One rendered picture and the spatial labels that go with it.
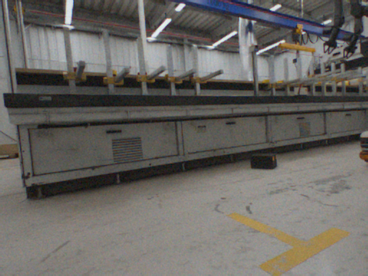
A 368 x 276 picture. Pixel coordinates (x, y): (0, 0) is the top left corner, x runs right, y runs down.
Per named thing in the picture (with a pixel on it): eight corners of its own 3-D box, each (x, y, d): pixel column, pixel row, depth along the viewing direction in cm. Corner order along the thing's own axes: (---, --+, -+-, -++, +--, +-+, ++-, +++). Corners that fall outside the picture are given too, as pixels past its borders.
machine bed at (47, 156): (369, 137, 403) (367, 88, 399) (23, 202, 153) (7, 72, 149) (328, 137, 463) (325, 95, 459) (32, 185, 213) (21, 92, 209)
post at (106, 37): (114, 97, 162) (108, 29, 159) (110, 97, 160) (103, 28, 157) (113, 98, 165) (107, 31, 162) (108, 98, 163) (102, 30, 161)
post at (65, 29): (76, 99, 150) (68, 25, 147) (70, 99, 148) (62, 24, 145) (76, 100, 153) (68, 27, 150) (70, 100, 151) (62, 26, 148)
